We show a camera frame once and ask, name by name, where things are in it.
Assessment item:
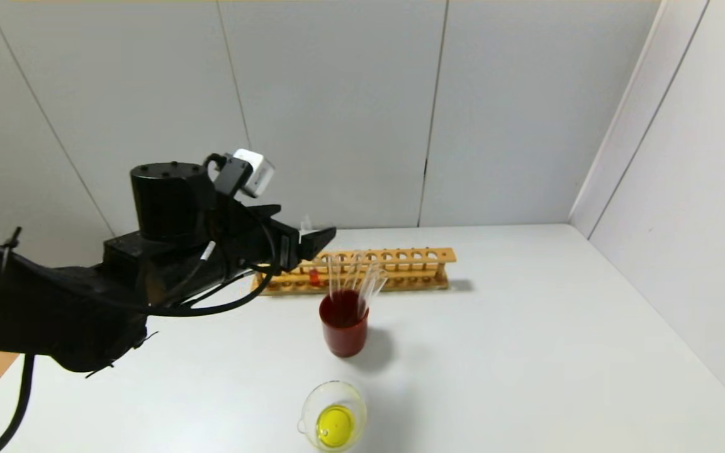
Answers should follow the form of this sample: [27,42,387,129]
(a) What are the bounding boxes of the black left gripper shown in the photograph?
[216,203,337,280]

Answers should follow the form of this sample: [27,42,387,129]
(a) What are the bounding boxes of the thin black camera cable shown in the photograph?
[149,214,283,317]

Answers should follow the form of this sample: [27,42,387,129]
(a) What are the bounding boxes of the test tube with yellow pigment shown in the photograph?
[328,253,342,300]

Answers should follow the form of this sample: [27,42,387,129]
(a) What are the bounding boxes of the wooden test tube rack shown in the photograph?
[252,247,457,296]

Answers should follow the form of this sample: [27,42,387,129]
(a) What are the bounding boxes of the clear glass beaker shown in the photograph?
[298,380,368,452]

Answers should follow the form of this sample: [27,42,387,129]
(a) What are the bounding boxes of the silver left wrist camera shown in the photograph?
[233,149,276,198]

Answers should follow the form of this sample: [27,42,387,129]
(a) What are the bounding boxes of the empty glass test tube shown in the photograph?
[341,250,361,296]
[355,259,381,303]
[359,269,388,318]

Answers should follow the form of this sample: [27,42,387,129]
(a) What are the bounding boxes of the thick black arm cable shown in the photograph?
[0,354,36,453]

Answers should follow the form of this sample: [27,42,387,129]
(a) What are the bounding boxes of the test tube with red pigment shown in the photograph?
[300,216,321,287]

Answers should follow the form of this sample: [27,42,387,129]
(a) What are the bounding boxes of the red plastic cup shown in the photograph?
[319,289,369,358]

